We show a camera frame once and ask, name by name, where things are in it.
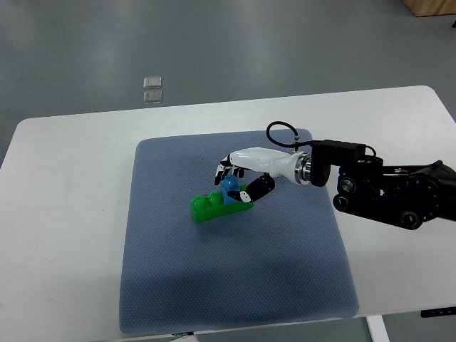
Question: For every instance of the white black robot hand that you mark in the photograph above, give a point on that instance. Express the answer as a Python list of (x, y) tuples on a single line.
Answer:
[(271, 163)]

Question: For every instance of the blue toy block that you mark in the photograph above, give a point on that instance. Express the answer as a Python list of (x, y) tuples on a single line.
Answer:
[(229, 183)]

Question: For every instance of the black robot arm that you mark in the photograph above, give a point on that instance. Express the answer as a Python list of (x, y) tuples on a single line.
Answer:
[(405, 196)]

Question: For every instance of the green four-stud toy block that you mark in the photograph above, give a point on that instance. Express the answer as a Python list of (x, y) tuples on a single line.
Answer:
[(214, 205)]

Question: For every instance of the blue-grey textured mat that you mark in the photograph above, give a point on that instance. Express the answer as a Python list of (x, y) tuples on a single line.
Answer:
[(281, 261)]

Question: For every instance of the lower metal floor plate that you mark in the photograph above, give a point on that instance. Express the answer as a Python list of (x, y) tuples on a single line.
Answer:
[(152, 97)]

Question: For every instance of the metal floor plate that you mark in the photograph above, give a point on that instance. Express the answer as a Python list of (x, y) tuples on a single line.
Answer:
[(152, 82), (152, 97)]

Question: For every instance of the upper metal floor plate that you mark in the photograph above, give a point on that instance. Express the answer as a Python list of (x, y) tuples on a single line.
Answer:
[(152, 82)]

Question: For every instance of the white table leg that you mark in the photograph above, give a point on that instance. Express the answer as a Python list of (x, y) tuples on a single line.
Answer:
[(377, 329)]

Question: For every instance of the wooden box corner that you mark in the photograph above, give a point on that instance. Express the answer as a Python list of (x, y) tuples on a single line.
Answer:
[(422, 8)]

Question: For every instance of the black table control panel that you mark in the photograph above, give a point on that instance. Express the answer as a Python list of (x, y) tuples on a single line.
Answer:
[(432, 313)]

